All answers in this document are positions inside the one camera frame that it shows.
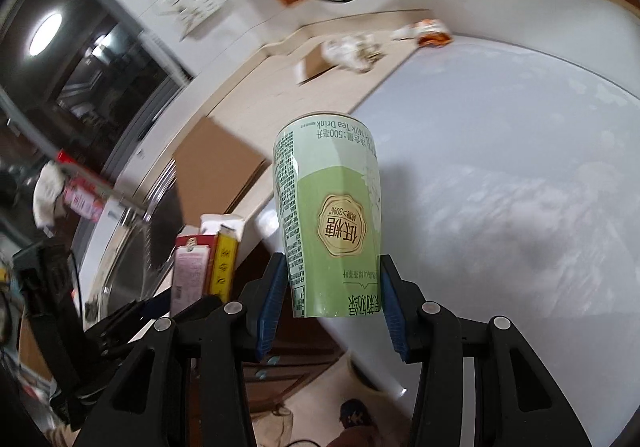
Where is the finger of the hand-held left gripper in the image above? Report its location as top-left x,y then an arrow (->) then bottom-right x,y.
82,293 -> 223,368

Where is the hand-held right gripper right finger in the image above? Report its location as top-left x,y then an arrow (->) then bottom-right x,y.
380,253 -> 588,447

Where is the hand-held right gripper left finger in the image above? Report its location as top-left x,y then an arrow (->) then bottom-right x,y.
75,252 -> 291,447

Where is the red and yellow box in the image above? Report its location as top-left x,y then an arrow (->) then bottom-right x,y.
207,227 -> 241,304

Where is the metal trash bin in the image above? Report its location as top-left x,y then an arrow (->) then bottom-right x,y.
85,162 -> 241,328

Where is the cream carton box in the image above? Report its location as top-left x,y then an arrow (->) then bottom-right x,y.
200,213 -> 246,240

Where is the green milk tea carton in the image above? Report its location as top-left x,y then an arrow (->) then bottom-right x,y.
272,113 -> 385,319

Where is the pink and white box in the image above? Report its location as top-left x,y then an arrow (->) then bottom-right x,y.
170,227 -> 213,315

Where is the brown wooden cabinet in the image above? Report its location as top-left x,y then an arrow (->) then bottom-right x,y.
240,352 -> 351,415

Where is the crumpled white tissue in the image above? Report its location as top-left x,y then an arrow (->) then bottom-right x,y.
32,161 -> 68,228

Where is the red and white packet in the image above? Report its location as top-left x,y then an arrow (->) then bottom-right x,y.
57,150 -> 106,223

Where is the person's shoe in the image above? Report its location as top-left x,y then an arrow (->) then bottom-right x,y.
339,398 -> 375,429

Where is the brown cardboard sheet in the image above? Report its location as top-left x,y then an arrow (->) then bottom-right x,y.
172,116 -> 271,228

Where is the white bed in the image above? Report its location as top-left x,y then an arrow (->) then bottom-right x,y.
250,22 -> 640,398

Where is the glass window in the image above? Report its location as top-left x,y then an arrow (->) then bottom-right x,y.
0,0 -> 196,238

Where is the white and brown cardboard box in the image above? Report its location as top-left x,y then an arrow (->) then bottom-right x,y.
296,44 -> 333,85

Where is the round ceiling light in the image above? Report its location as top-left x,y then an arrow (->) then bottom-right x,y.
27,11 -> 64,56

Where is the crumpled white plastic wrapper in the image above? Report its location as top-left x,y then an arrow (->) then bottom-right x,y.
321,31 -> 387,74

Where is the orange snack wrapper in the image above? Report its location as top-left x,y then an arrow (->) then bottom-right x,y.
391,18 -> 453,49

